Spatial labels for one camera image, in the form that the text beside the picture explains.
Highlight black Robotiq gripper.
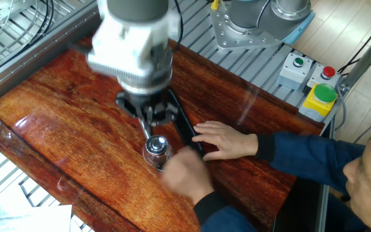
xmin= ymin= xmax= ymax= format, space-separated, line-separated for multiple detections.
xmin=114 ymin=90 xmax=179 ymax=127

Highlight silver metal jar lid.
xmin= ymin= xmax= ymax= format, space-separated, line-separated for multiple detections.
xmin=144 ymin=134 xmax=169 ymax=157

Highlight black C-clamp with steel screw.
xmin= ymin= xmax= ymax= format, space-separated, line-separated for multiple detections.
xmin=138 ymin=88 xmax=205 ymax=171

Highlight small clear glass jar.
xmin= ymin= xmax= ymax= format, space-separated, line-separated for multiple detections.
xmin=142 ymin=146 xmax=175 ymax=170

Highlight left forearm in blue sleeve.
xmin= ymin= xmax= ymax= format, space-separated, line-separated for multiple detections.
xmin=193 ymin=191 xmax=259 ymax=232

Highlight right forearm in blue sleeve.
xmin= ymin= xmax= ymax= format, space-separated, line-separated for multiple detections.
xmin=254 ymin=131 xmax=366 ymax=196

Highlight person's left hand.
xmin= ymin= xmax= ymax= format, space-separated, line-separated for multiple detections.
xmin=161 ymin=146 xmax=214 ymax=206

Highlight person's right hand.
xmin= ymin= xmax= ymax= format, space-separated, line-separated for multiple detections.
xmin=191 ymin=121 xmax=260 ymax=162

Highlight grey box with green button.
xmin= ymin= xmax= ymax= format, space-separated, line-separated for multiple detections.
xmin=276 ymin=52 xmax=314 ymax=91

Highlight white printed paper sheets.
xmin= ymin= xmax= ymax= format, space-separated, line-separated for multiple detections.
xmin=0 ymin=183 xmax=73 ymax=232

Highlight yellow box green mushroom button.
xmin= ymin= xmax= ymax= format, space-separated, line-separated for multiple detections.
xmin=298 ymin=82 xmax=338 ymax=123

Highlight black flat panel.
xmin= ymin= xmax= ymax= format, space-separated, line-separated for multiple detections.
xmin=272 ymin=177 xmax=331 ymax=232

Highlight grey box with red button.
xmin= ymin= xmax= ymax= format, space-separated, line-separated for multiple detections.
xmin=306 ymin=63 xmax=343 ymax=90

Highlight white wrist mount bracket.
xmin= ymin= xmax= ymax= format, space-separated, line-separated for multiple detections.
xmin=86 ymin=0 xmax=182 ymax=86

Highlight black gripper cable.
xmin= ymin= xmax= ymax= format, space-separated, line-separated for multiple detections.
xmin=171 ymin=0 xmax=185 ymax=52

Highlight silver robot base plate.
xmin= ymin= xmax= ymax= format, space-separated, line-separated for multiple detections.
xmin=209 ymin=1 xmax=283 ymax=52

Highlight grey aluminium rail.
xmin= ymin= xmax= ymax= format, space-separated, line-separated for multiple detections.
xmin=0 ymin=0 xmax=101 ymax=107

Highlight aluminium frame post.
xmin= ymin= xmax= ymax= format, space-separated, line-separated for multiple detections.
xmin=337 ymin=25 xmax=371 ymax=97

